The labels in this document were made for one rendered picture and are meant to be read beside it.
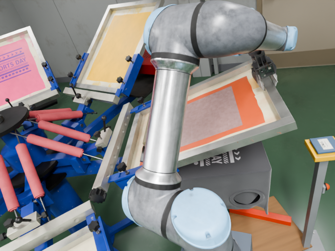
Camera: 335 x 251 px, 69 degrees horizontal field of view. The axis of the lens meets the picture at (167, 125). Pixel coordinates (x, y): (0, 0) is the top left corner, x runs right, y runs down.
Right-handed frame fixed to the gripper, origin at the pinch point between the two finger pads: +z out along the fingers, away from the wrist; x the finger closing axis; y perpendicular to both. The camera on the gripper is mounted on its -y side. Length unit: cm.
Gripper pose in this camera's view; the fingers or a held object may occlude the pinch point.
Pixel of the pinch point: (268, 85)
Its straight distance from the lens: 120.2
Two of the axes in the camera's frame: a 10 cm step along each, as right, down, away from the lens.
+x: 8.7, -3.5, -3.4
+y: -0.6, 6.1, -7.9
